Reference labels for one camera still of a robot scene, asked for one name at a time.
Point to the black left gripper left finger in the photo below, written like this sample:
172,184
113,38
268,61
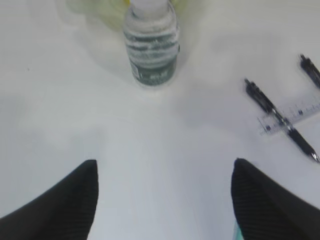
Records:
66,211

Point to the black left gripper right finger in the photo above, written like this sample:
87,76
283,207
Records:
264,210

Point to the teal utility knife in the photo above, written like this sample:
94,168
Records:
237,233

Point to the clear water bottle green label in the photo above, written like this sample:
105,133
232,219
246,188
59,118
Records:
151,35

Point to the clear plastic ruler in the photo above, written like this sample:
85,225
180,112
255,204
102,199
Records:
295,111

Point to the black pen left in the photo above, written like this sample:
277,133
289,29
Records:
270,109

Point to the black pen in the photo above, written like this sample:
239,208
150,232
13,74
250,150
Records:
310,69
270,109

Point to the black pen middle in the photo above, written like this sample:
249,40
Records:
310,69

